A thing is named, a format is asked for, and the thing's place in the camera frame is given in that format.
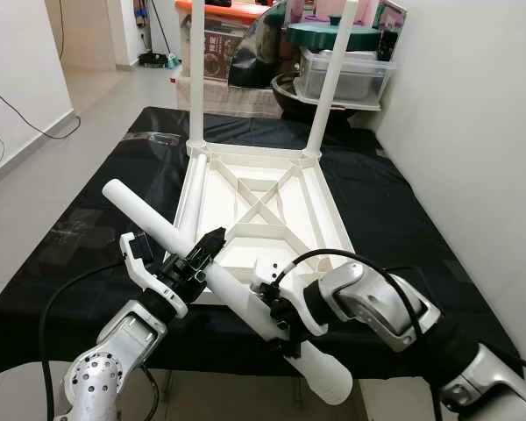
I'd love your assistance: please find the clear lidded plastic container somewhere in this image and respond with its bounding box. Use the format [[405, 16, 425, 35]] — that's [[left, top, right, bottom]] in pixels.
[[294, 48, 398, 105]]

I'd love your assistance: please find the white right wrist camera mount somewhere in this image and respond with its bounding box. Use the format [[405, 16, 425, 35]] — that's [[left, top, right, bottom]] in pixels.
[[249, 256, 331, 339]]

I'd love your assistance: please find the dark shiny plastic bag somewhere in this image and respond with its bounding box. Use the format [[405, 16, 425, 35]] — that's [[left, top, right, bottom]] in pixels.
[[228, 4, 291, 89]]

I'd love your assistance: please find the pink box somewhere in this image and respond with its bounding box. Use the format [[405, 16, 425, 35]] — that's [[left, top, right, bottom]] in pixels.
[[285, 0, 379, 25]]

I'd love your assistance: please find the black round basin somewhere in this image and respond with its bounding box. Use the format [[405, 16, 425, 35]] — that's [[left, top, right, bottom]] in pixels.
[[270, 72, 379, 123]]

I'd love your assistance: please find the black tablecloth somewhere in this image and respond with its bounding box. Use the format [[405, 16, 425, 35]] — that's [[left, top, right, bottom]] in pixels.
[[0, 106, 511, 383]]

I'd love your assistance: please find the framed picture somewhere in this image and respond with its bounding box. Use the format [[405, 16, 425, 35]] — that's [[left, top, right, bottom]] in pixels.
[[374, 0, 409, 37]]

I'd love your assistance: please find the beige low bench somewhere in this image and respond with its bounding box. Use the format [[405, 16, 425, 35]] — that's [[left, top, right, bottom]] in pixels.
[[171, 75, 282, 120]]

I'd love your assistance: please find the clear storage box orange lid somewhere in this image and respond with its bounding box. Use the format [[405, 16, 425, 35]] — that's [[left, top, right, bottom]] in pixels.
[[175, 0, 269, 84]]

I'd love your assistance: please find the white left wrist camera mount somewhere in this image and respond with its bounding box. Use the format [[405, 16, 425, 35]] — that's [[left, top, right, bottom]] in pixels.
[[118, 232, 190, 319]]

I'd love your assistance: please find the black pole mop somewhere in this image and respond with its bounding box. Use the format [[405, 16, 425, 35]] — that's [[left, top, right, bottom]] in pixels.
[[139, 0, 181, 69]]

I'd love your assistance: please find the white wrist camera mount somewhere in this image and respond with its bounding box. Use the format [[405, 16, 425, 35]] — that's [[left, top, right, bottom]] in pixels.
[[249, 256, 331, 339], [118, 232, 190, 319]]

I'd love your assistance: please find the clear tape cross patch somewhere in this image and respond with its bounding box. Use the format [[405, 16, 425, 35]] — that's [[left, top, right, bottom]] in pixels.
[[53, 215, 107, 256]]

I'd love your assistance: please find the clear tape strip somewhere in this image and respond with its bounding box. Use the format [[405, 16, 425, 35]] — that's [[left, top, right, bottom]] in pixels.
[[127, 132, 186, 146]]

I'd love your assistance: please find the long black wall cable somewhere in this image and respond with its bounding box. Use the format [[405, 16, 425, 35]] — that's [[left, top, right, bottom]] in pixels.
[[0, 75, 82, 141]]

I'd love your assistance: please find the white plastic children table top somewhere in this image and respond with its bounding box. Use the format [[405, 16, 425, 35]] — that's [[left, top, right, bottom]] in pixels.
[[170, 143, 357, 304]]

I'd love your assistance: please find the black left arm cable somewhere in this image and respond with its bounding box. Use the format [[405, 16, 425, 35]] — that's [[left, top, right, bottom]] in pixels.
[[38, 259, 160, 421]]

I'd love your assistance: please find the dark green pot lid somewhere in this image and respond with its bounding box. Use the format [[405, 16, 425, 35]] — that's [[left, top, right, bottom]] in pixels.
[[287, 19, 383, 53]]

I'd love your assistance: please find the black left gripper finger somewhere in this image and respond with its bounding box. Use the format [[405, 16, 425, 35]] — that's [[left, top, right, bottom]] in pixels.
[[193, 225, 230, 264]]

